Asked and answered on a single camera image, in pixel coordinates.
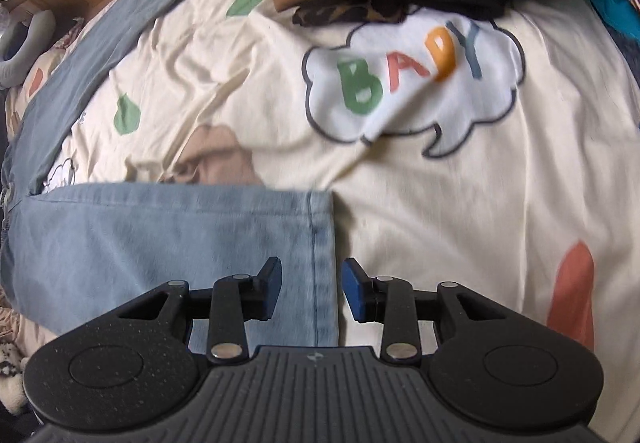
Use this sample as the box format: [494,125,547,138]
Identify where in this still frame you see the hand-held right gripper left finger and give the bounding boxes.
[120,257,282,365]

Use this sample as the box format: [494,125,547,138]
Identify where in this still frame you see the cream printed bed sheet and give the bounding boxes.
[0,0,640,374]

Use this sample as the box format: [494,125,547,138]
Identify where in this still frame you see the leopard print garment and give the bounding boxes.
[292,0,421,28]

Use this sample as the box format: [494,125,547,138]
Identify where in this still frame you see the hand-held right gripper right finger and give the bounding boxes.
[342,257,501,365]

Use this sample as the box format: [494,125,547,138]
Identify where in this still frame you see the light blue jeans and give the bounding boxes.
[0,0,341,349]

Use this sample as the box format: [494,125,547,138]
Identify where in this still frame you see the grey plush toy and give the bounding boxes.
[0,9,57,89]

